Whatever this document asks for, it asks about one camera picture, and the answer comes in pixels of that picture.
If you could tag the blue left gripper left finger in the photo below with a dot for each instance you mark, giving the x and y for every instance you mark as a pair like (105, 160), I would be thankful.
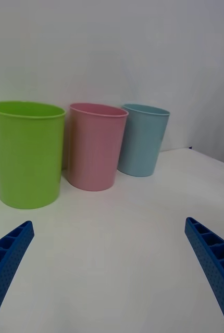
(5, 268)

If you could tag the pale blue plastic bin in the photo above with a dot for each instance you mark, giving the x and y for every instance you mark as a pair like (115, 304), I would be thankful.
(143, 143)

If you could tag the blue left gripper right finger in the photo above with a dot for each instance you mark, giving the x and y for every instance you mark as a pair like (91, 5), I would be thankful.
(216, 262)

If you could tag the green plastic bin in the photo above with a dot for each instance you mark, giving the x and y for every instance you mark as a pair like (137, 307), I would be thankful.
(28, 156)

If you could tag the pink plastic bin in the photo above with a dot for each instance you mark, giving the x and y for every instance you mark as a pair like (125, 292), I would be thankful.
(96, 151)

